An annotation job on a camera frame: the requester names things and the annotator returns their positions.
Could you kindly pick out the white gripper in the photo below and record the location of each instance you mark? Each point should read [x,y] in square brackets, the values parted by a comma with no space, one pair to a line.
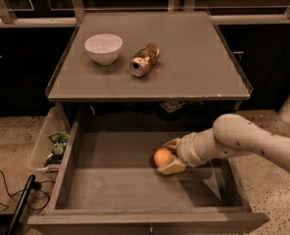
[186,149]

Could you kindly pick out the orange fruit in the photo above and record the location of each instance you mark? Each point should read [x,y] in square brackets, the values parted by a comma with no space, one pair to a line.
[161,156]

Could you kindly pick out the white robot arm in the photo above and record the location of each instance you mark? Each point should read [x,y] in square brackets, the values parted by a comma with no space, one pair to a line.
[231,136]

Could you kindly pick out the open grey top drawer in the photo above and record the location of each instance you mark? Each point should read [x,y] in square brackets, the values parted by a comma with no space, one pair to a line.
[106,185]

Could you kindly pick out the grey cabinet with counter top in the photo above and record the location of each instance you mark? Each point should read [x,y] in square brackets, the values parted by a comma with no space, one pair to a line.
[164,57]

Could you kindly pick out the crushed golden drink can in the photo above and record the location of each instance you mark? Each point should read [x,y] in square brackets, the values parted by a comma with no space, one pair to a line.
[145,59]

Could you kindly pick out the green snack bag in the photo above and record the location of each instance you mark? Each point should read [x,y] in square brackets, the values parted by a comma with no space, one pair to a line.
[59,141]

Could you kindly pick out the white ceramic bowl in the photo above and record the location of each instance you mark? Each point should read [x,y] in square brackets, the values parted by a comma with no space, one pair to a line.
[104,48]

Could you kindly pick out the clear plastic storage bin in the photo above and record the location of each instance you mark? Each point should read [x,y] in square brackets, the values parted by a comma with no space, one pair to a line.
[43,146]

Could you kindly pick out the black flat bar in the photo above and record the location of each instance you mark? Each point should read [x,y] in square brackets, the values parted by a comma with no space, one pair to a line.
[20,206]

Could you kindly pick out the metal railing with glass panels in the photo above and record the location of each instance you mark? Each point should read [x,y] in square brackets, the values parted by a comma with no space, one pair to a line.
[74,11]

